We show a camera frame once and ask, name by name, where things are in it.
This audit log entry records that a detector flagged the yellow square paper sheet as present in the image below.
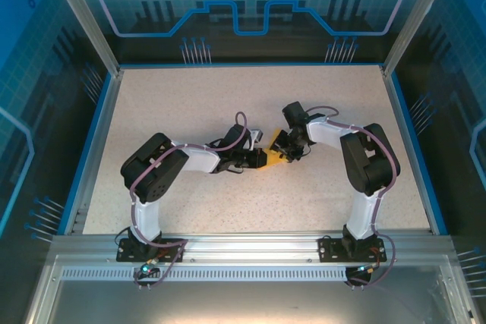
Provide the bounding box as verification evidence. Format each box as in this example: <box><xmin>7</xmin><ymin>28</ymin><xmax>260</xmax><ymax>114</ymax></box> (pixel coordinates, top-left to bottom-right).
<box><xmin>260</xmin><ymin>128</ymin><xmax>290</xmax><ymax>171</ymax></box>

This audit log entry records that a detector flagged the grey metal sheet panel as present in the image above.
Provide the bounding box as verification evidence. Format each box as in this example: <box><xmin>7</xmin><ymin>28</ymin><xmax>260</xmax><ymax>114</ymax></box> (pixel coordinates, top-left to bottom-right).
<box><xmin>24</xmin><ymin>254</ymin><xmax>480</xmax><ymax>324</ymax></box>

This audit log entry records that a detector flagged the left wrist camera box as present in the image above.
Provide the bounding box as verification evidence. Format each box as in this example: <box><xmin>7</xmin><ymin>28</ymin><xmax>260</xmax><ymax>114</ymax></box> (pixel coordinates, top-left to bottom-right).
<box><xmin>248</xmin><ymin>129</ymin><xmax>267</xmax><ymax>150</ymax></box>

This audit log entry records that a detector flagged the blue table border frame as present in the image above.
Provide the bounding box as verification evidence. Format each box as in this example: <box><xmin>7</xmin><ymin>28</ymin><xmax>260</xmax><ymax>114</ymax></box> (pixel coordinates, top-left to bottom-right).
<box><xmin>56</xmin><ymin>61</ymin><xmax>450</xmax><ymax>237</ymax></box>

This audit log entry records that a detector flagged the aluminium mounting rail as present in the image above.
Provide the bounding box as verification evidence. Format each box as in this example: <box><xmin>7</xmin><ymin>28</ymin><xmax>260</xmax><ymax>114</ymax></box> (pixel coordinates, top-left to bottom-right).
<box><xmin>49</xmin><ymin>229</ymin><xmax>456</xmax><ymax>263</ymax></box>

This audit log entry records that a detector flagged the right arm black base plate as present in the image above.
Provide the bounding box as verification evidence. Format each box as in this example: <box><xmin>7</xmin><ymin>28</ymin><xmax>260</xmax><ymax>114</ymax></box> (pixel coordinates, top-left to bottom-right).
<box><xmin>317</xmin><ymin>235</ymin><xmax>388</xmax><ymax>263</ymax></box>

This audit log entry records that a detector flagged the slotted metal cable duct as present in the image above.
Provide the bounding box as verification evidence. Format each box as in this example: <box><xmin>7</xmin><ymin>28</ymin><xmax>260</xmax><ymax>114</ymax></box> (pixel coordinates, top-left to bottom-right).
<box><xmin>59</xmin><ymin>266</ymin><xmax>352</xmax><ymax>282</ymax></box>

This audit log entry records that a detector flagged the cable connector with green light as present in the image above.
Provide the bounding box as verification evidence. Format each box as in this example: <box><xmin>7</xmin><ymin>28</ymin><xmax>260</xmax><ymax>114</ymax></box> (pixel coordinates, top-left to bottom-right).
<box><xmin>133</xmin><ymin>262</ymin><xmax>163</xmax><ymax>291</ymax></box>
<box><xmin>344</xmin><ymin>264</ymin><xmax>382</xmax><ymax>289</ymax></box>

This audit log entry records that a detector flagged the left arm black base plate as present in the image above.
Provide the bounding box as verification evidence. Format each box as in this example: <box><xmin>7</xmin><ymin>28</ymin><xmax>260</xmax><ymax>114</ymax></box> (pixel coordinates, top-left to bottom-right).
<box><xmin>115</xmin><ymin>237</ymin><xmax>186</xmax><ymax>263</ymax></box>

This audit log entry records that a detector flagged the aluminium frame post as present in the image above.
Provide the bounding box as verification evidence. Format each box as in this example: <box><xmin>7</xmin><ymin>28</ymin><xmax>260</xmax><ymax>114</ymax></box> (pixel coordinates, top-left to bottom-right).
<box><xmin>42</xmin><ymin>0</ymin><xmax>125</xmax><ymax>77</ymax></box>
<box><xmin>380</xmin><ymin>0</ymin><xmax>449</xmax><ymax>78</ymax></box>

